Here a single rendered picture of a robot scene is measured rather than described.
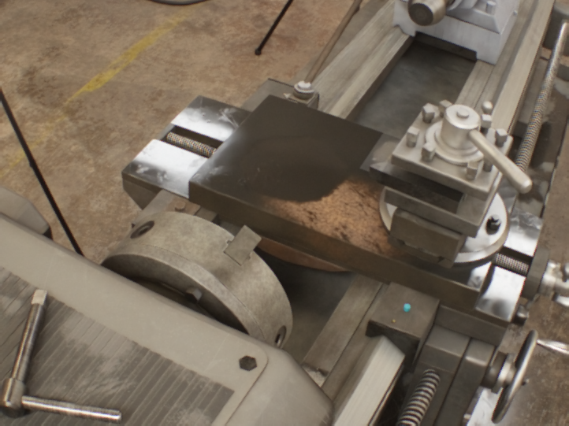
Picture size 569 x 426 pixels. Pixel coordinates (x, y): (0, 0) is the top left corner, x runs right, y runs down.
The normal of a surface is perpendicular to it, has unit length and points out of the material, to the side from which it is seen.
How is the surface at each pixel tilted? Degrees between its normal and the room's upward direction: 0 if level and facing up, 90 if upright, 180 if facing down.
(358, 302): 0
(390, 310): 0
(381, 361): 36
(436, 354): 90
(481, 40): 90
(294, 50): 0
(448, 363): 90
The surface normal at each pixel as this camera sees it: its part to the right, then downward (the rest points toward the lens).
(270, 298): 0.78, -0.13
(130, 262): -0.44, 0.58
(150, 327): 0.06, -0.74
